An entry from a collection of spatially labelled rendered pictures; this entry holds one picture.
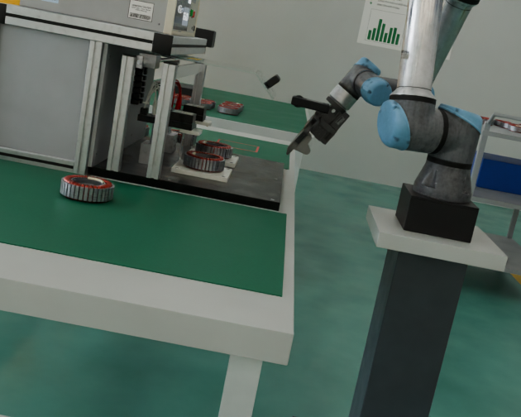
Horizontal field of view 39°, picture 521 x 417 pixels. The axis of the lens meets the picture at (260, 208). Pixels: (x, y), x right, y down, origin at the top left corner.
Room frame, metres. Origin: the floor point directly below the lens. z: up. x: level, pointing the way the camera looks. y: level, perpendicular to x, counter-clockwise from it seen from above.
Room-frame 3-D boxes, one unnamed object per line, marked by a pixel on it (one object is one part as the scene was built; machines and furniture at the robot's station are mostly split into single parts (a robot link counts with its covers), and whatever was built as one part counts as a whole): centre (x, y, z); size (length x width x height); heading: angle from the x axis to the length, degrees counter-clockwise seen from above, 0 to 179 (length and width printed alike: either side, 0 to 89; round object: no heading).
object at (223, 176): (1.98, 0.17, 0.78); 0.15 x 0.15 x 0.01; 0
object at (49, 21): (2.10, 0.49, 1.09); 0.68 x 0.44 x 0.05; 0
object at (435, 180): (1.92, -0.46, 0.89); 0.15 x 0.15 x 0.10
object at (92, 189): (1.55, 0.37, 0.77); 0.11 x 0.11 x 0.04
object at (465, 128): (1.92, -0.45, 1.01); 0.13 x 0.12 x 0.14; 109
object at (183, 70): (2.10, 0.27, 1.03); 0.62 x 0.01 x 0.03; 0
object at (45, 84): (1.78, 0.58, 0.91); 0.28 x 0.03 x 0.32; 90
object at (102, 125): (2.10, 0.43, 0.92); 0.66 x 0.01 x 0.30; 0
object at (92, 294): (2.10, 0.42, 0.72); 2.20 x 1.01 x 0.05; 0
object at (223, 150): (2.22, 0.17, 0.80); 0.11 x 0.11 x 0.04
